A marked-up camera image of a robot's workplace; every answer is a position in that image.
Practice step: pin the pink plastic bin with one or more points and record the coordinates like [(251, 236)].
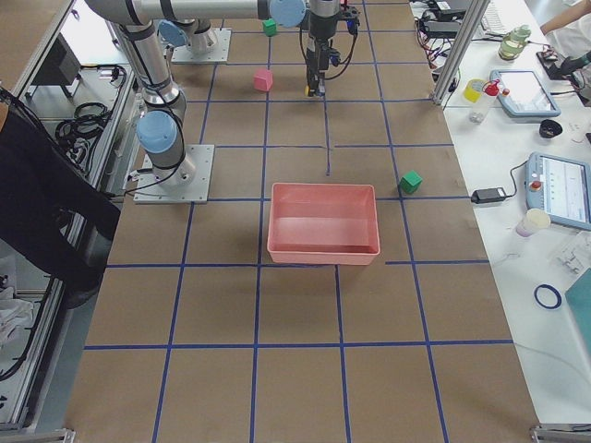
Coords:
[(323, 224)]

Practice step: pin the paper cup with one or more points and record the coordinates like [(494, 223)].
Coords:
[(533, 221)]

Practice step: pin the pink cube centre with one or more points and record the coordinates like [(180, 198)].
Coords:
[(263, 80)]

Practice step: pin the aluminium frame post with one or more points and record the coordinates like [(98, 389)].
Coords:
[(471, 21)]

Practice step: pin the green cube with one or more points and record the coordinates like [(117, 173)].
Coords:
[(269, 27), (410, 182)]

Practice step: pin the teach pendant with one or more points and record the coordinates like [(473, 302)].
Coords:
[(560, 187), (527, 95)]

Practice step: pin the black cloth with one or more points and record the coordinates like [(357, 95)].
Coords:
[(35, 180)]

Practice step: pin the teach pendant near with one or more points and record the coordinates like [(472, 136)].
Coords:
[(560, 187)]

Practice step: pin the green glass bottle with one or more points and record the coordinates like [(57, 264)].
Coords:
[(513, 43)]

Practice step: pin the green cube near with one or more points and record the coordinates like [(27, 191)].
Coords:
[(269, 27)]

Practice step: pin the black power adapter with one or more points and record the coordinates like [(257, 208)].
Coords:
[(488, 195)]

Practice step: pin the teach pendant far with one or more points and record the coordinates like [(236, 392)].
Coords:
[(527, 95)]

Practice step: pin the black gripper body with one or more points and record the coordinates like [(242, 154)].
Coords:
[(318, 28)]

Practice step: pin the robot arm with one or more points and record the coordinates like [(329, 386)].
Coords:
[(134, 26), (184, 39)]

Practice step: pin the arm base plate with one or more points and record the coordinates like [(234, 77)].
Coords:
[(182, 56), (190, 183)]

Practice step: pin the green cube far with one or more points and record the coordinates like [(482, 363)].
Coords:
[(410, 182)]

